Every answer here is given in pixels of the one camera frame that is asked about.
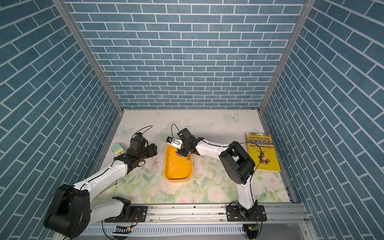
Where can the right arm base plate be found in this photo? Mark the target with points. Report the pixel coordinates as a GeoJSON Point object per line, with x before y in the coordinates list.
{"type": "Point", "coordinates": [239, 214]}

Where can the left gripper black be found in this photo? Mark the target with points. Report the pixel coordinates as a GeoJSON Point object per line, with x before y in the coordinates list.
{"type": "Point", "coordinates": [152, 149]}

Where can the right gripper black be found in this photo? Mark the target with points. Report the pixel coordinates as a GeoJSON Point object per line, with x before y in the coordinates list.
{"type": "Point", "coordinates": [179, 152]}

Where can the aluminium mounting rail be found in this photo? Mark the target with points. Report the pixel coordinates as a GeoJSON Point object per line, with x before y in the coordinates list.
{"type": "Point", "coordinates": [274, 213]}

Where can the white slotted cable duct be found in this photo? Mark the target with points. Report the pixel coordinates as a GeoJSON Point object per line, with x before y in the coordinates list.
{"type": "Point", "coordinates": [163, 230]}

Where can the yellow plastic storage box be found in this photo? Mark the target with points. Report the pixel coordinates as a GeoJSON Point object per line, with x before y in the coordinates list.
{"type": "Point", "coordinates": [177, 169]}

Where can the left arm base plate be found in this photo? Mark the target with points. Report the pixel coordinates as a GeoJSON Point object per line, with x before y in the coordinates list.
{"type": "Point", "coordinates": [135, 214]}

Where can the small green white box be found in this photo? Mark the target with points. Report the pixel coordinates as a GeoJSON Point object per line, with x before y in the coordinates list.
{"type": "Point", "coordinates": [117, 149]}

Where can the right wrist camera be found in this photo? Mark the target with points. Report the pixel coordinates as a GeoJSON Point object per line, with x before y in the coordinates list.
{"type": "Point", "coordinates": [175, 143]}

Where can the floral table mat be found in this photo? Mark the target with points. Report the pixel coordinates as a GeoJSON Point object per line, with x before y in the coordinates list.
{"type": "Point", "coordinates": [209, 182]}

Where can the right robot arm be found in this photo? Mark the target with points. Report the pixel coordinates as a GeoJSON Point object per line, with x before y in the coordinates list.
{"type": "Point", "coordinates": [237, 163]}

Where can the yellow book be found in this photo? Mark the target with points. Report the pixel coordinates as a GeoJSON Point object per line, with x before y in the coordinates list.
{"type": "Point", "coordinates": [261, 149]}

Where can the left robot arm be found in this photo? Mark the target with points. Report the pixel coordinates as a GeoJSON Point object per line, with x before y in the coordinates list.
{"type": "Point", "coordinates": [71, 210]}

